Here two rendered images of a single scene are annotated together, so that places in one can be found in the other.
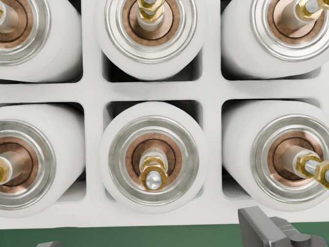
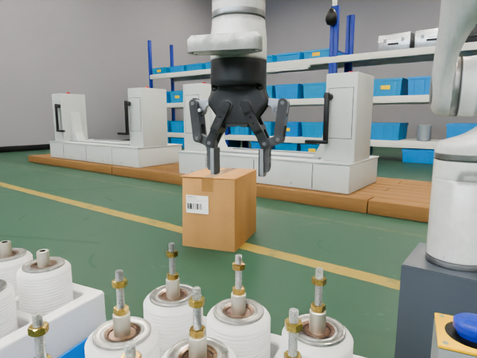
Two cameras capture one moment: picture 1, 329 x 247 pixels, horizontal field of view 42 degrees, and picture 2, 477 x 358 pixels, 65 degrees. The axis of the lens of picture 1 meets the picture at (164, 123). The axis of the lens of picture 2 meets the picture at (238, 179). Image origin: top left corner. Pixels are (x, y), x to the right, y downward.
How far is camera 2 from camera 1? 0.47 m
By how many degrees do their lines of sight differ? 77
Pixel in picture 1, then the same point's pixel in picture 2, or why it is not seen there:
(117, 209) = (274, 339)
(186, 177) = (226, 302)
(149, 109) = (227, 327)
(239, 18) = (150, 344)
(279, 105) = (162, 313)
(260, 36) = (147, 329)
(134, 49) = (218, 346)
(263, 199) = not seen: hidden behind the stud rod
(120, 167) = (256, 312)
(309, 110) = (151, 306)
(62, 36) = not seen: outside the picture
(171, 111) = (216, 324)
